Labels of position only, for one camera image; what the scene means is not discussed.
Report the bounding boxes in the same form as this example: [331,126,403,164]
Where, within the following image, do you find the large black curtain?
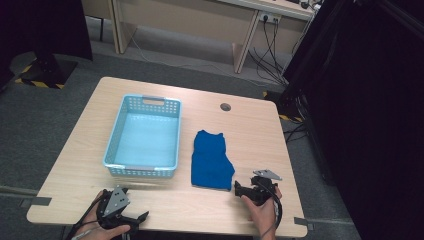
[281,0,424,240]

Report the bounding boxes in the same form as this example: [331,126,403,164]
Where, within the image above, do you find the grey metal table bracket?
[293,216,315,232]
[19,196,53,209]

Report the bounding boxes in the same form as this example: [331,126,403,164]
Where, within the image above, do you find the light blue plastic basket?
[102,93,183,179]

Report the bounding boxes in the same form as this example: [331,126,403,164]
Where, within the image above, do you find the person's left hand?
[77,190,131,240]

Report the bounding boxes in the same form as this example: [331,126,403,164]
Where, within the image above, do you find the white power socket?
[258,11,282,25]

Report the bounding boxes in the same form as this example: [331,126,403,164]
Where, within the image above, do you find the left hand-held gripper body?
[96,186,140,231]

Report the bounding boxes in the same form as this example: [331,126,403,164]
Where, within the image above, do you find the person's right hand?
[240,186,284,232]

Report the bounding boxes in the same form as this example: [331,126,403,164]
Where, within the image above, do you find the black stand base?
[14,53,80,90]

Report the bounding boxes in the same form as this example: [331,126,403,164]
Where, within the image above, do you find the small black curtain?
[0,0,94,92]

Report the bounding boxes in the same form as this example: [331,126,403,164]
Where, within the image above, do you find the bundle of black cables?
[247,18,290,87]

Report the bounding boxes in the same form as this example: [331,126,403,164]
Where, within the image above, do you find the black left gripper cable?
[65,192,107,240]

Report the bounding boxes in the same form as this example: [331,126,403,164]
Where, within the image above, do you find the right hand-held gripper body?
[244,168,283,206]

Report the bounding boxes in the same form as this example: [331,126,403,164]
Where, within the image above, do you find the blue cloth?
[190,129,236,192]

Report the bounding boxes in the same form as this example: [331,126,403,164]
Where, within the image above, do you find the beige wooden desk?
[81,0,316,75]

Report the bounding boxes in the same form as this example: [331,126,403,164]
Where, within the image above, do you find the black floor cables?
[283,122,308,144]

